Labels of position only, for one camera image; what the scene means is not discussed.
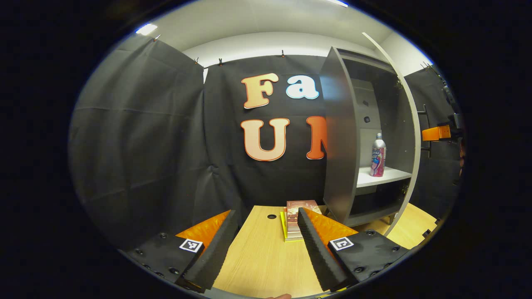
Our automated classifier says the grey cabinet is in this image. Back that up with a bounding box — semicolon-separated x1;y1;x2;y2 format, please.
319;46;416;228

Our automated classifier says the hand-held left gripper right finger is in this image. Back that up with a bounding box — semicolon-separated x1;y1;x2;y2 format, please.
296;207;412;292

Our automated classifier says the yellow book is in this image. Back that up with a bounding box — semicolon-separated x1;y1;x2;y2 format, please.
280;211;303;243

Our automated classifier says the black backdrop cloth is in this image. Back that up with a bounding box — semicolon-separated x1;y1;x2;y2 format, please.
69;35;464;250

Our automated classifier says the book with brown picture cover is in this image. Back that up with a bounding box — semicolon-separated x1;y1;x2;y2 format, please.
286;200;323;234

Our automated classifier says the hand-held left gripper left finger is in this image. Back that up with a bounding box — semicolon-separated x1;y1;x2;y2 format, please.
118;209;239;293

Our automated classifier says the silver bottle with pink label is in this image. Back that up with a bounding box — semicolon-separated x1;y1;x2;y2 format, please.
370;133;387;177

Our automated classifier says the row of small cloth clips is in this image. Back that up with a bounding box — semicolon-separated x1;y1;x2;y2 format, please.
153;34;287;67

